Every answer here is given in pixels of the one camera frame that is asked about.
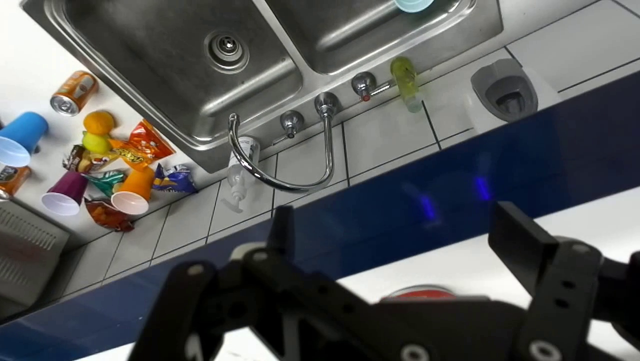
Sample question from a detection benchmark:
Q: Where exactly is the white wall soap dispenser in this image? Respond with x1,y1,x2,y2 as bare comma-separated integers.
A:
466,58,537,122

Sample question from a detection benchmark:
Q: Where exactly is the purple plastic cup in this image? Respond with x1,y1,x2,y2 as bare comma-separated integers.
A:
41,170,88,217

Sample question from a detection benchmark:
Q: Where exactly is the blue snack bag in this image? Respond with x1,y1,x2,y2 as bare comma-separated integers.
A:
151,164,195,195

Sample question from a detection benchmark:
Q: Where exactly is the red cola can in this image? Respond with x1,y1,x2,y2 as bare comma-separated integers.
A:
386,285,455,303

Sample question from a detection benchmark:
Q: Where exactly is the chrome gooseneck faucet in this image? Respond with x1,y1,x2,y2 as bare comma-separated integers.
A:
228,92,341,192

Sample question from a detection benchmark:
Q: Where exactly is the orange plastic cup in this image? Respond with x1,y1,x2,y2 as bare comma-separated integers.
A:
109,168,153,214

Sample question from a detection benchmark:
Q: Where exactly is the orange soda can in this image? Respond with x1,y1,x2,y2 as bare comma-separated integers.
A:
50,70,97,117

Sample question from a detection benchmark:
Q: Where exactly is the stainless steel double sink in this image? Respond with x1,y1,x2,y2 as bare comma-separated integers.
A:
20,0,503,172

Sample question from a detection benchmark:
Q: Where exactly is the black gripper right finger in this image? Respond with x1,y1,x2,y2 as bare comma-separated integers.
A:
487,201,640,361

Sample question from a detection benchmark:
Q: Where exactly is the orange snack bag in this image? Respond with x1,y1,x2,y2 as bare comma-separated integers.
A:
126,120,173,164

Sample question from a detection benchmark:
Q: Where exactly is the green plastic cup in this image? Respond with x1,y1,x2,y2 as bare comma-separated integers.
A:
391,0,434,15

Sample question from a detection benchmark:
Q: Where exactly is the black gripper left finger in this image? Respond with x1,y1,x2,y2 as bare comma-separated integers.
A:
127,207,438,361

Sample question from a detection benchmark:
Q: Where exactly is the blue plastic cup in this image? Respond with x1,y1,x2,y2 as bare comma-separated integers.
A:
0,112,48,167

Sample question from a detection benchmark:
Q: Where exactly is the yellow orange juice bottle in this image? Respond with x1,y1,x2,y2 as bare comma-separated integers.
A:
82,111,115,155

